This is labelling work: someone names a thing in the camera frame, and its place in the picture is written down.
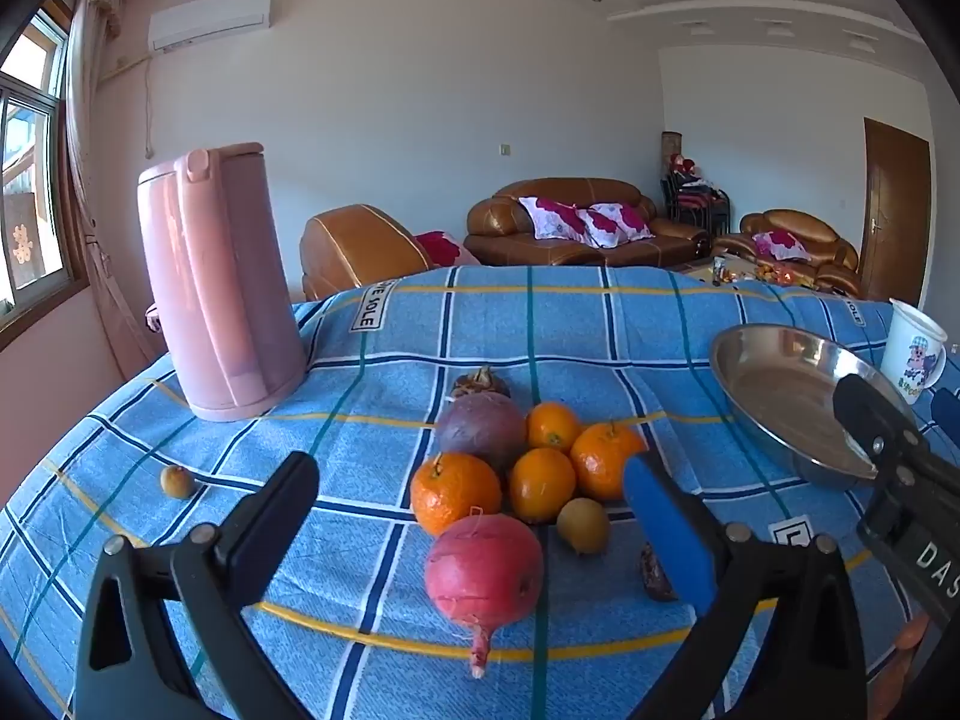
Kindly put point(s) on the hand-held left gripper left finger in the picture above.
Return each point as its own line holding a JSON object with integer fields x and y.
{"x": 277, "y": 510}

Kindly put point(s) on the dark wrinkled passion fruit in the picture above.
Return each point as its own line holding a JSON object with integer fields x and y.
{"x": 656, "y": 576}

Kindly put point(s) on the tall patterned vase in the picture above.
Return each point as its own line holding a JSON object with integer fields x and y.
{"x": 670, "y": 146}

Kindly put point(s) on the brown leather armchair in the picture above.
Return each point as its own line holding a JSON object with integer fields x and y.
{"x": 360, "y": 247}

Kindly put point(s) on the stacked dark chairs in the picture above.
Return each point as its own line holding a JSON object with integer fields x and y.
{"x": 694, "y": 202}

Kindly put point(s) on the red rose pillow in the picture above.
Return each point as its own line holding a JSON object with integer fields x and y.
{"x": 446, "y": 247}

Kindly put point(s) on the mandarin orange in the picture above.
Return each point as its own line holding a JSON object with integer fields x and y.
{"x": 553, "y": 426}
{"x": 541, "y": 485}
{"x": 604, "y": 461}
{"x": 455, "y": 493}

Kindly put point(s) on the window with frame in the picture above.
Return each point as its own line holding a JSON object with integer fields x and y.
{"x": 26, "y": 165}

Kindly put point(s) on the yellow round fruit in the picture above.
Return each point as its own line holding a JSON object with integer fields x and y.
{"x": 583, "y": 525}

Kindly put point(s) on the white magenta floral pillow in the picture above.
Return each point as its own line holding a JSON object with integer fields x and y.
{"x": 631, "y": 216}
{"x": 776, "y": 246}
{"x": 600, "y": 229}
{"x": 551, "y": 217}

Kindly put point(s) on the brown leather single sofa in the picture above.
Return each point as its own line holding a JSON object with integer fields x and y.
{"x": 825, "y": 240}

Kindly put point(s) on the brown leather three-seat sofa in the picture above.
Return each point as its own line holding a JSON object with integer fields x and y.
{"x": 495, "y": 221}

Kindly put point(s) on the pink curtain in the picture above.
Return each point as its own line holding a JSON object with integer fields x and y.
{"x": 97, "y": 187}

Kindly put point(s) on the round steel plate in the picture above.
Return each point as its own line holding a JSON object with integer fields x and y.
{"x": 780, "y": 390}

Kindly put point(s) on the small yellow fruit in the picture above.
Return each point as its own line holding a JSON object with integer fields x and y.
{"x": 178, "y": 481}

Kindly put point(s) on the red plush toy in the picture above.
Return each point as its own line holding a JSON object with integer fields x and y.
{"x": 684, "y": 165}

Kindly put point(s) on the red radish with tail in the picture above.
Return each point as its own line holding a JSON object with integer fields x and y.
{"x": 484, "y": 577}

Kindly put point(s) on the purple round radish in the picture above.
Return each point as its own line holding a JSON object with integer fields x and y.
{"x": 480, "y": 426}

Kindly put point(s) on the pink electric kettle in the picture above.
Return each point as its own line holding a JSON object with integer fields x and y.
{"x": 214, "y": 285}

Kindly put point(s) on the white cartoon print mug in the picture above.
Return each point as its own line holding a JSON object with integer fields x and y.
{"x": 915, "y": 356}

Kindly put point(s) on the brown wooden door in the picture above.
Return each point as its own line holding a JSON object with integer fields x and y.
{"x": 896, "y": 210}

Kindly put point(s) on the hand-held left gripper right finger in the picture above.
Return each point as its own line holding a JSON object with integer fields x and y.
{"x": 667, "y": 532}

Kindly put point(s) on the white wall air conditioner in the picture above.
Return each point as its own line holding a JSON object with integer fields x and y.
{"x": 210, "y": 19}

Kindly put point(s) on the dark purple mangosteen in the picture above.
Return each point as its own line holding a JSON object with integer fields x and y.
{"x": 480, "y": 384}

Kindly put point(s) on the cluttered coffee table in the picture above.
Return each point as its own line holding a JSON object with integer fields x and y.
{"x": 742, "y": 271}

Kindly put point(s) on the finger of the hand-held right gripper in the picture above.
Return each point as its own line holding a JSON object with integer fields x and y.
{"x": 874, "y": 420}
{"x": 949, "y": 412}

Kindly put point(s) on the blue checked tablecloth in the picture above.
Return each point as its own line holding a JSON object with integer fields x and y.
{"x": 375, "y": 390}

